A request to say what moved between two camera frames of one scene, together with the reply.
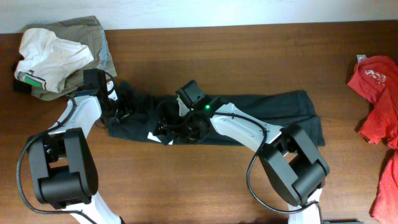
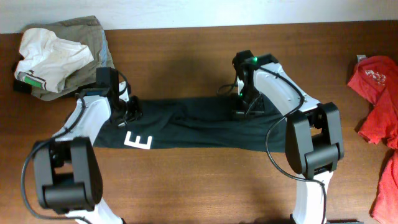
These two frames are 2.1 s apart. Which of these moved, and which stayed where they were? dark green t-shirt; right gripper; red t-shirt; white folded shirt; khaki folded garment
Moved: dark green t-shirt; right gripper
Stayed: khaki folded garment; red t-shirt; white folded shirt
